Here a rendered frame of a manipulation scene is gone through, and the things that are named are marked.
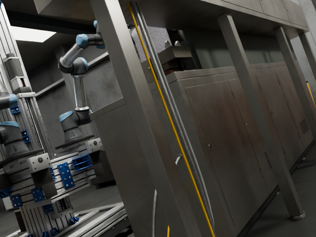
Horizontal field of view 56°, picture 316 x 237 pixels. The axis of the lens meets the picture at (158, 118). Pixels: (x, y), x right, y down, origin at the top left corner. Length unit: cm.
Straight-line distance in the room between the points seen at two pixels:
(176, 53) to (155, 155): 73
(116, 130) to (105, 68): 525
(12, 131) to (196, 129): 121
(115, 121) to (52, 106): 652
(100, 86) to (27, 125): 477
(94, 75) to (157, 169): 627
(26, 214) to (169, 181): 174
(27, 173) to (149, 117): 125
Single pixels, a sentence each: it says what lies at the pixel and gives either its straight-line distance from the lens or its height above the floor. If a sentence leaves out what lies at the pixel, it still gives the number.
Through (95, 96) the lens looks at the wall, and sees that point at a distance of 709.
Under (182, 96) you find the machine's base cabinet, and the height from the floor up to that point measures 78.
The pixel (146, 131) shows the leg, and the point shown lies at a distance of 86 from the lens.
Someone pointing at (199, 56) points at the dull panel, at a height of 97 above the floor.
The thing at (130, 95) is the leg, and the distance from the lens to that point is 88.
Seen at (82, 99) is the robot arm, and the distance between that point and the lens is 247.
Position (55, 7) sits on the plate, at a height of 114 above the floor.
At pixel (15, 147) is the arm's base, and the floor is 87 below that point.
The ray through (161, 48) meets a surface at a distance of 174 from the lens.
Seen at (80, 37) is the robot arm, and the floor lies 141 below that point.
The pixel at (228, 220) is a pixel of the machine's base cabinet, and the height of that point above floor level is 19.
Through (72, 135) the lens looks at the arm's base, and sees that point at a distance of 239.
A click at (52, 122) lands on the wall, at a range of 823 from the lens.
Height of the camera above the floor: 67
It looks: 2 degrees up
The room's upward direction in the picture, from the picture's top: 20 degrees counter-clockwise
